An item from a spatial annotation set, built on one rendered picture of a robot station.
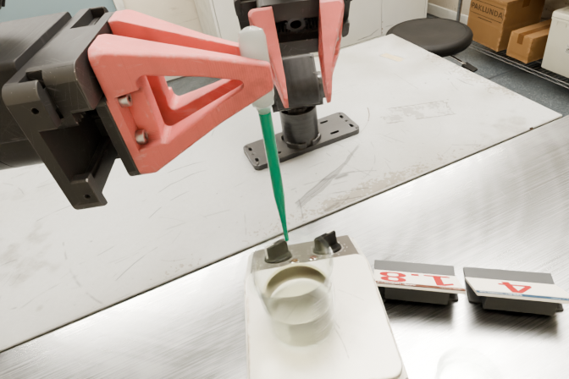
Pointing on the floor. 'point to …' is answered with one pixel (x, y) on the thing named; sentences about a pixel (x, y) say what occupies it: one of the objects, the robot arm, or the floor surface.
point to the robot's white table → (240, 187)
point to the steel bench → (152, 321)
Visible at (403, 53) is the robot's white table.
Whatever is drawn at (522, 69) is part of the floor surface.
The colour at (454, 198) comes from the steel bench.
